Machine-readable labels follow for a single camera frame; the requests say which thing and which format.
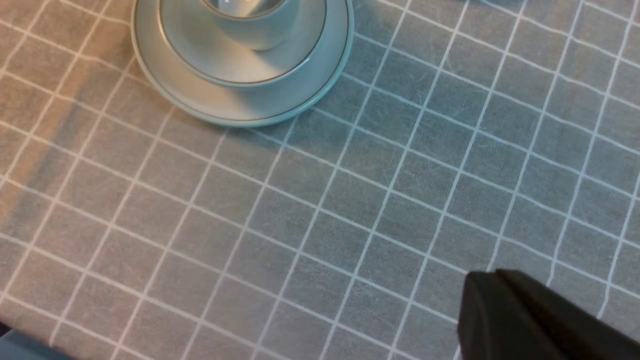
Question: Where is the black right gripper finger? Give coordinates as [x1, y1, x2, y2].
[457, 269, 640, 360]

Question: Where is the pale green ceramic cup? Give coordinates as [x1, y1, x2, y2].
[201, 0, 301, 51]

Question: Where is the shallow white bowl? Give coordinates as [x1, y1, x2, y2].
[158, 0, 329, 88]

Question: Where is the grey checked tablecloth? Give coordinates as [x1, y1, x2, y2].
[0, 0, 639, 360]

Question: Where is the large white plate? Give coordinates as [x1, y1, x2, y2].
[131, 0, 355, 127]

